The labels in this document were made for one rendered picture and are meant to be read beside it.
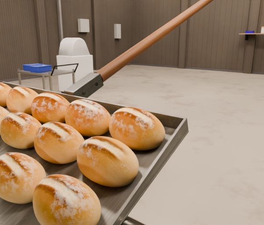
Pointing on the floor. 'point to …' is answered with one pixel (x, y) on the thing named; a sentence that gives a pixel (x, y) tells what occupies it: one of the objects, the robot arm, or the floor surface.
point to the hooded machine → (78, 42)
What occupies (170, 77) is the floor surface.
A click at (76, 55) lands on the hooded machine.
